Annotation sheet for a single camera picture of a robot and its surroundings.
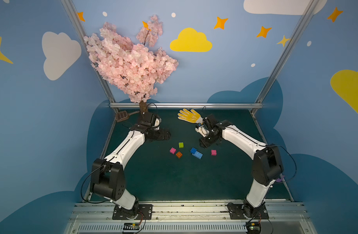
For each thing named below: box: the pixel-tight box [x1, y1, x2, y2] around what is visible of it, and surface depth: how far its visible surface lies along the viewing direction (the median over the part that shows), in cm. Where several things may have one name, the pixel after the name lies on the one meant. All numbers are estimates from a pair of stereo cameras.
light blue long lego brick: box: [192, 150, 203, 160], surface depth 97 cm
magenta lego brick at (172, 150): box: [169, 147, 177, 155], surface depth 98 cm
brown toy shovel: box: [115, 110, 140, 123], surface depth 117 cm
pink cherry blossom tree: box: [83, 14, 179, 114], surface depth 76 cm
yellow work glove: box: [177, 108, 204, 124], surface depth 122 cm
